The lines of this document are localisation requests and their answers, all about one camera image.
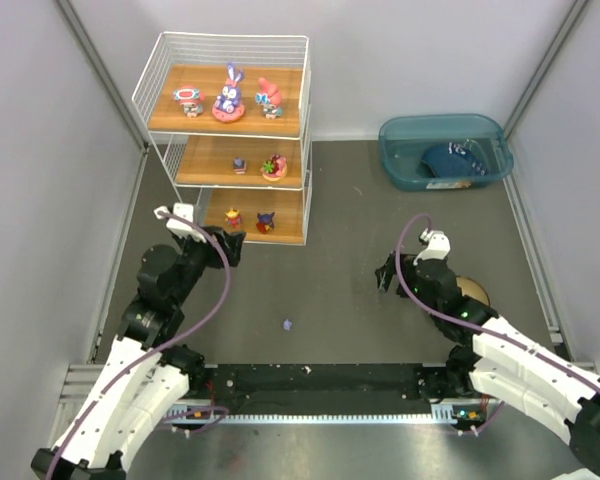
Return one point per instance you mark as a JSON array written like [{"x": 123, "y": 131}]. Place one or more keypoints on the purple bunny donut toy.
[{"x": 229, "y": 106}]

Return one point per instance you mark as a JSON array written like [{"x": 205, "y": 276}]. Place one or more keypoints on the yellow red toy figure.
[{"x": 233, "y": 218}]

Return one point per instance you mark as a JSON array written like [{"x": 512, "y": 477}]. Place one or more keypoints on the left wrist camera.
[{"x": 178, "y": 220}]

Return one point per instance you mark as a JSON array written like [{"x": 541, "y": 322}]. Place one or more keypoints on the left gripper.
[{"x": 218, "y": 243}]

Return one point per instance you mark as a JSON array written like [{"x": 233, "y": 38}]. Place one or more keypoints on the teal plastic bin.
[{"x": 403, "y": 140}]

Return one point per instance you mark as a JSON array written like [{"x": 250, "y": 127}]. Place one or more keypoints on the white wire wooden shelf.
[{"x": 197, "y": 153}]

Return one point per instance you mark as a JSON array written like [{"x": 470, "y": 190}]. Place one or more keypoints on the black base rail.
[{"x": 330, "y": 389}]

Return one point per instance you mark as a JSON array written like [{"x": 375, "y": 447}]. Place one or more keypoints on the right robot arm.
[{"x": 492, "y": 357}]

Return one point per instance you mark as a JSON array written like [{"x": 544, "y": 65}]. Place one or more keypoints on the blue caped toy figure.
[{"x": 265, "y": 222}]

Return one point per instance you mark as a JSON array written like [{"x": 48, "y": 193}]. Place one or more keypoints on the pink bunny toy on shelf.
[{"x": 269, "y": 98}]

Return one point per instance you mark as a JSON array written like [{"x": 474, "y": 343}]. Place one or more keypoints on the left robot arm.
[{"x": 148, "y": 368}]

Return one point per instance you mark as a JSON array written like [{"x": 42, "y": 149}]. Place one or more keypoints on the wooden round block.
[{"x": 473, "y": 289}]

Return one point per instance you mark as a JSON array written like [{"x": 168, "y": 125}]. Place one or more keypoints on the pink bear strawberry toy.
[{"x": 275, "y": 168}]

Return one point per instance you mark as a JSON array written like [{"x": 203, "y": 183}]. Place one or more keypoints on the blue cap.
[{"x": 446, "y": 160}]

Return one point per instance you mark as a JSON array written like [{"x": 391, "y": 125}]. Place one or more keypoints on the small purple toy piece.
[{"x": 239, "y": 166}]

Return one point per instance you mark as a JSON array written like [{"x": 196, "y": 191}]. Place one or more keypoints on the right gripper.
[{"x": 396, "y": 275}]

